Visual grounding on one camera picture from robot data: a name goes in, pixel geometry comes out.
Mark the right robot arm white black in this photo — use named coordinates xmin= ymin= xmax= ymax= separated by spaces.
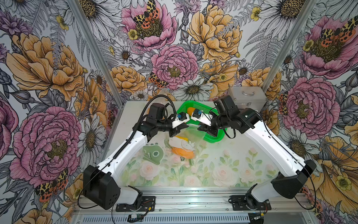
xmin=190 ymin=96 xmax=317 ymax=210

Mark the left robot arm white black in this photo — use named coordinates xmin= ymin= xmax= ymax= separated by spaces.
xmin=82 ymin=103 xmax=190 ymax=210

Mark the pile of clear zip bags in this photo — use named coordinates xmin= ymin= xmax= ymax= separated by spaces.
xmin=143 ymin=144 xmax=195 ymax=165

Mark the green plastic basket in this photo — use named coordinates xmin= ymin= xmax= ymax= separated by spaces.
xmin=177 ymin=100 xmax=225 ymax=143

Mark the silver metal case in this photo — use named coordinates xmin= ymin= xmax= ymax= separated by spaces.
xmin=228 ymin=86 xmax=268 ymax=112

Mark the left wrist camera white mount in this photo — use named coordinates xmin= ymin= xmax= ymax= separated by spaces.
xmin=172 ymin=112 xmax=190 ymax=128

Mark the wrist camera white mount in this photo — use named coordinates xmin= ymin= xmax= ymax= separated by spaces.
xmin=191 ymin=109 xmax=213 ymax=126
xmin=172 ymin=112 xmax=190 ymax=128

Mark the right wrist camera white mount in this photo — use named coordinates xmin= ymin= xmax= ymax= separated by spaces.
xmin=191 ymin=109 xmax=213 ymax=126

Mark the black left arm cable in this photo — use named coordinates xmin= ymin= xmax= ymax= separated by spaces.
xmin=97 ymin=94 xmax=177 ymax=174

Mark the aluminium front rail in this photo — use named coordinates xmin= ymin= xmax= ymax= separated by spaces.
xmin=74 ymin=186 xmax=310 ymax=215

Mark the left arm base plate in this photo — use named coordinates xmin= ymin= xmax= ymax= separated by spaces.
xmin=115 ymin=196 xmax=156 ymax=212

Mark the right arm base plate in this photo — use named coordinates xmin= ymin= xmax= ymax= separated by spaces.
xmin=228 ymin=195 xmax=272 ymax=212

